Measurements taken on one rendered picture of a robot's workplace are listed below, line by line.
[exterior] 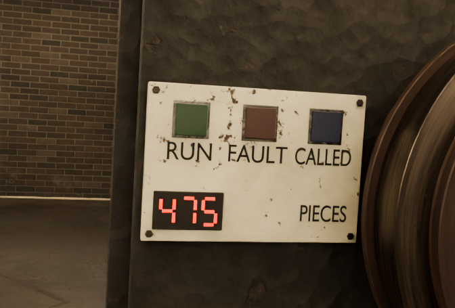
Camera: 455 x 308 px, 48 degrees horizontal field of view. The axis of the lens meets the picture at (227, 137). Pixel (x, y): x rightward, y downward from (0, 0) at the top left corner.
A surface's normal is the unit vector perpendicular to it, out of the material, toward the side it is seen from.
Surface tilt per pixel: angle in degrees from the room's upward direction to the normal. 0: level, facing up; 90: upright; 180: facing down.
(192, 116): 90
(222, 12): 90
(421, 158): 90
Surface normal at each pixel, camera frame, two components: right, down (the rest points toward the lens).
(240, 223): 0.18, 0.06
